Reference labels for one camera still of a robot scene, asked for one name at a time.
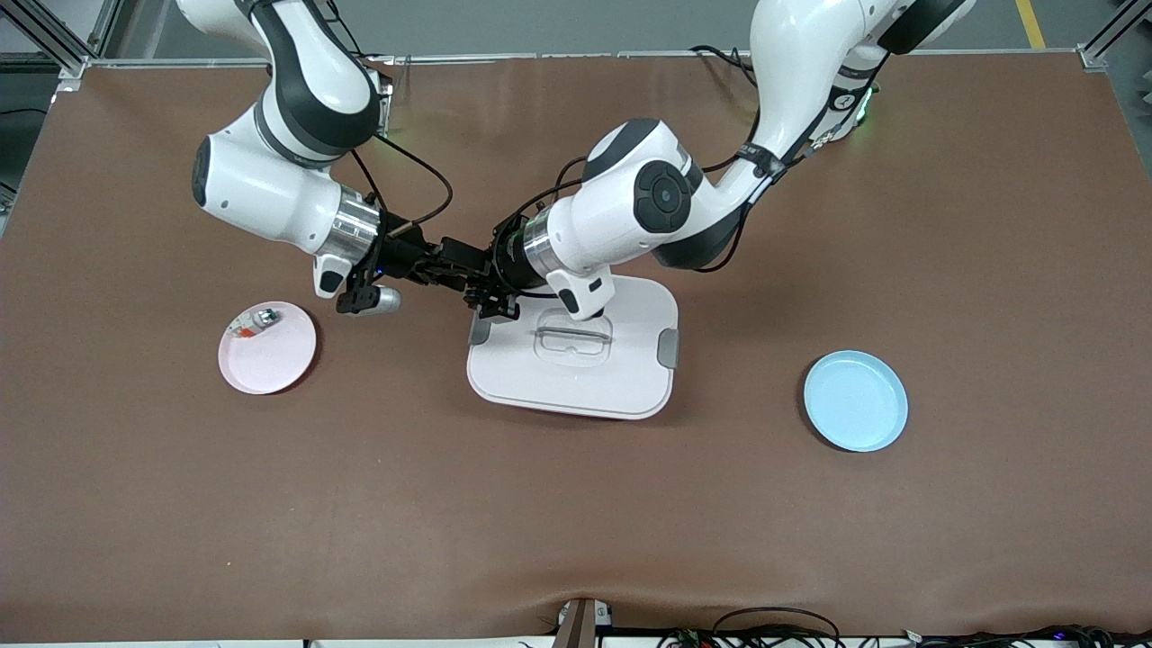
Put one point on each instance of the small white orange tube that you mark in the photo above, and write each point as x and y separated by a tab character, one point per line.
256	322

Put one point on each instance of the small metal table bracket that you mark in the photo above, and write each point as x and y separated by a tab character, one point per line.
583	623

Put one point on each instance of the pink round plate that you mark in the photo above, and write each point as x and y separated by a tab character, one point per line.
270	355

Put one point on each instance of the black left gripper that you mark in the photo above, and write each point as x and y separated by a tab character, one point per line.
505	262

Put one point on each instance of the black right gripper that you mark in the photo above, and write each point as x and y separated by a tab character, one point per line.
401	253

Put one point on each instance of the brown table cover mat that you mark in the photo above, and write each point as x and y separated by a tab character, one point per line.
576	504

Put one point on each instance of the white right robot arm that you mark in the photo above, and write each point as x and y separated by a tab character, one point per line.
270	184

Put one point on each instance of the white lidded storage box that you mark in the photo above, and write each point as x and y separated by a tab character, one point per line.
594	369

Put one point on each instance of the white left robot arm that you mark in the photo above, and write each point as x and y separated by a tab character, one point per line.
648	193

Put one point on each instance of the light blue round plate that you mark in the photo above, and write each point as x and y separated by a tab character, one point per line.
855	400

